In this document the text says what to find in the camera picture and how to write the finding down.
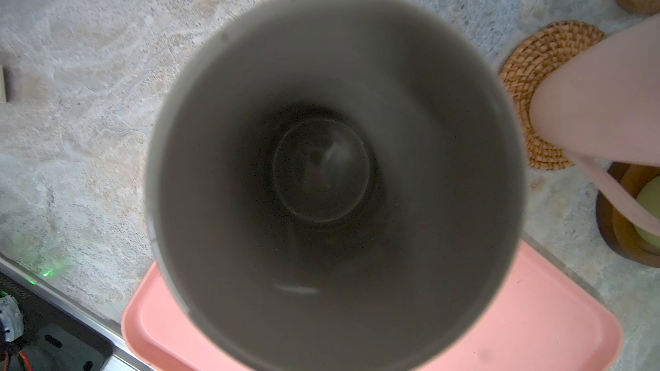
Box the grey metal mug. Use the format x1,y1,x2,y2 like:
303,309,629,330
144,0,526,370

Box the tan rattan coaster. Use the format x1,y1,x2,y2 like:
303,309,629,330
499,20,607,171

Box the pink handled white mug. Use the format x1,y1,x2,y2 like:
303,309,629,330
529,15,659,235

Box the brown wooden coaster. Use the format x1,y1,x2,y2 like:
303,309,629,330
596,162,659,268

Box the green handled white mug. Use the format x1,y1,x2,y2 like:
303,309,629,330
635,176,660,250

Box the pink silicone tray mat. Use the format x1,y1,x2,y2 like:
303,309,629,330
121,242,624,370

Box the aluminium rail frame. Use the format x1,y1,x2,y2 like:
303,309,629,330
1,255,152,370

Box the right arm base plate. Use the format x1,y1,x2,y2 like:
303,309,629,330
1,290,112,370

